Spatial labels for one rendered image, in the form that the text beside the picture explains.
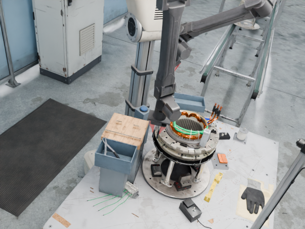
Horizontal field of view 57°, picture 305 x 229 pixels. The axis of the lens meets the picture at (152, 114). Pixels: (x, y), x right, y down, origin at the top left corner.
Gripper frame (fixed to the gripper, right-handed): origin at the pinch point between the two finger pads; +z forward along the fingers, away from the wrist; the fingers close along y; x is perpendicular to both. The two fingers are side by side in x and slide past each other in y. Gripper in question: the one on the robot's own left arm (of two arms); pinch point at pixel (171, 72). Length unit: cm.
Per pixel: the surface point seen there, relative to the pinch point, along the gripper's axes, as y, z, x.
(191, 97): 13.5, 22.4, -8.7
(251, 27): 258, 83, 31
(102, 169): -59, 21, -3
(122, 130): -40.4, 12.6, 0.5
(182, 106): 1.8, 20.6, -9.4
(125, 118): -32.3, 13.8, 5.3
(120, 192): -57, 35, -12
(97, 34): 127, 99, 188
